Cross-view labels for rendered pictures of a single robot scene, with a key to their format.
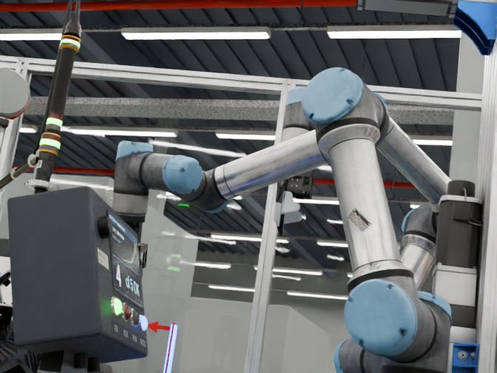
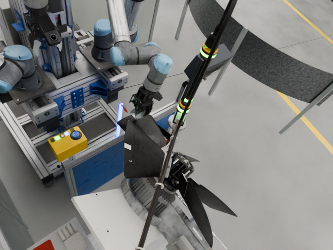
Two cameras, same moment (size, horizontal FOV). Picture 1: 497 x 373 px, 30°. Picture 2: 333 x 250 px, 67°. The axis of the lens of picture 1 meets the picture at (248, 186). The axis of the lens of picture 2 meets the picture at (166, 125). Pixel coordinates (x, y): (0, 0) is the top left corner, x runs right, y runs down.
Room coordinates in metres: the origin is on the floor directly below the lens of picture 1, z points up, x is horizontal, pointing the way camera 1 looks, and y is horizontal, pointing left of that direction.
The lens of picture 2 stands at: (2.55, 0.66, 2.22)
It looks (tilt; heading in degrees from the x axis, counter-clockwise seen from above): 54 degrees down; 204
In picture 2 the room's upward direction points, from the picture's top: 21 degrees clockwise
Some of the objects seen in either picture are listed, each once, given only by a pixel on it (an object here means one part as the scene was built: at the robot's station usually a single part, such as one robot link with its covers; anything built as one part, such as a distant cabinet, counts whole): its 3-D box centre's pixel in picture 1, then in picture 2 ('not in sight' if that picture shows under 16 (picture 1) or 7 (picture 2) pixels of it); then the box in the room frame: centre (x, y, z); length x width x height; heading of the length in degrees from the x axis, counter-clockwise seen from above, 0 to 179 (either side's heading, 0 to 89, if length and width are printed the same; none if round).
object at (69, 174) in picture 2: not in sight; (73, 190); (2.28, 0.05, 0.39); 0.04 x 0.04 x 0.78; 81
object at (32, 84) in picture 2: not in sight; (25, 75); (2.17, -0.40, 1.09); 0.15 x 0.15 x 0.10
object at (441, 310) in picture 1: (416, 332); (104, 32); (1.67, -0.34, 1.20); 0.13 x 0.12 x 0.14; 148
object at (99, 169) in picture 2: not in sight; (124, 156); (1.85, 0.12, 0.45); 0.82 x 0.01 x 0.66; 171
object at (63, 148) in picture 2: not in sight; (68, 144); (2.24, 0.05, 1.02); 0.16 x 0.10 x 0.11; 171
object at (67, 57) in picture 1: (60, 92); (194, 81); (2.01, 0.46, 1.68); 0.03 x 0.03 x 0.21
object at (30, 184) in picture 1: (44, 169); (179, 118); (2.02, 0.46, 1.50); 0.09 x 0.07 x 0.10; 26
